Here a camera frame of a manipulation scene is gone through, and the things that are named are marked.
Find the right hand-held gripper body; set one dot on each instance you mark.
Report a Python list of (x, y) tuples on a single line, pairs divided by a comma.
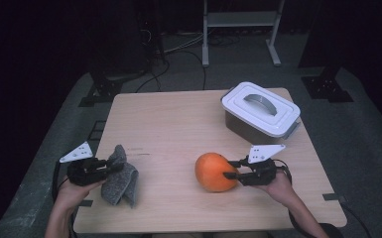
[(263, 173)]

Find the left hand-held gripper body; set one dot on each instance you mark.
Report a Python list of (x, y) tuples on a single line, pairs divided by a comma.
[(86, 172)]

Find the grey fluffy cloth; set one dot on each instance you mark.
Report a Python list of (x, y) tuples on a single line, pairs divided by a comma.
[(119, 185)]

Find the orange plush toy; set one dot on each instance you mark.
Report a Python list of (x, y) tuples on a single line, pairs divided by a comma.
[(211, 172)]

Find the transparent grey plastic box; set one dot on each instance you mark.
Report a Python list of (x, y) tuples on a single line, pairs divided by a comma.
[(248, 132)]

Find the person's right hand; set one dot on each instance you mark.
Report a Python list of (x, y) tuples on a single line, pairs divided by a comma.
[(279, 186)]

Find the person's left hand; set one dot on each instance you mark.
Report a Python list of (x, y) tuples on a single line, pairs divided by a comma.
[(72, 193)]

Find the dark grey tape strip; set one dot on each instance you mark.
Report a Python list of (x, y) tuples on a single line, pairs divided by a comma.
[(86, 203), (334, 197)]

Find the black tape square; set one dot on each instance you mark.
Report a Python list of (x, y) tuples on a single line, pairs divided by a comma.
[(91, 130)]

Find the black stand base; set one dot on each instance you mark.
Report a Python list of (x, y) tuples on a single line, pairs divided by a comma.
[(324, 87), (105, 89)]

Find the black chair armrest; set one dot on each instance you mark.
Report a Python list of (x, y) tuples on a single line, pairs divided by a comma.
[(334, 230)]

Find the white metal stand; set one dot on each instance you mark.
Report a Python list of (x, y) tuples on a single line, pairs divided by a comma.
[(238, 19)]

